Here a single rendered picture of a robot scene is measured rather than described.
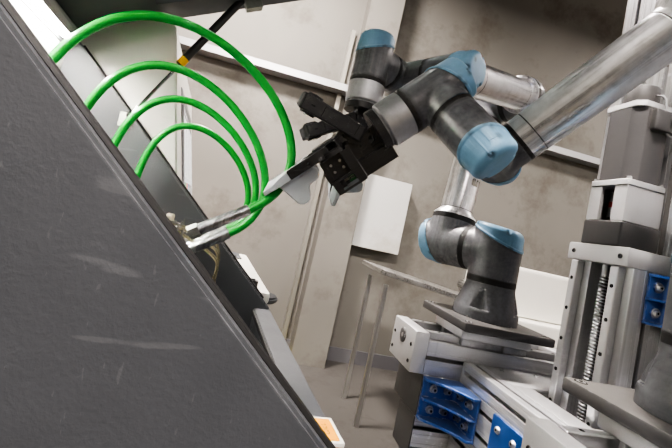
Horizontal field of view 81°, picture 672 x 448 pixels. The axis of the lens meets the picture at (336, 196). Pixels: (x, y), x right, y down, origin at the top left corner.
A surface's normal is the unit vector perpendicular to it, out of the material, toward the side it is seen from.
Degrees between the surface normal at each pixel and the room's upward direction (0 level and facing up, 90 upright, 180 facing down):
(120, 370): 90
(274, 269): 90
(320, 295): 90
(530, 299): 90
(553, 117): 106
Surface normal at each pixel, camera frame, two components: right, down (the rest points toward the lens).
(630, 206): 0.18, -0.04
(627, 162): -0.54, -0.19
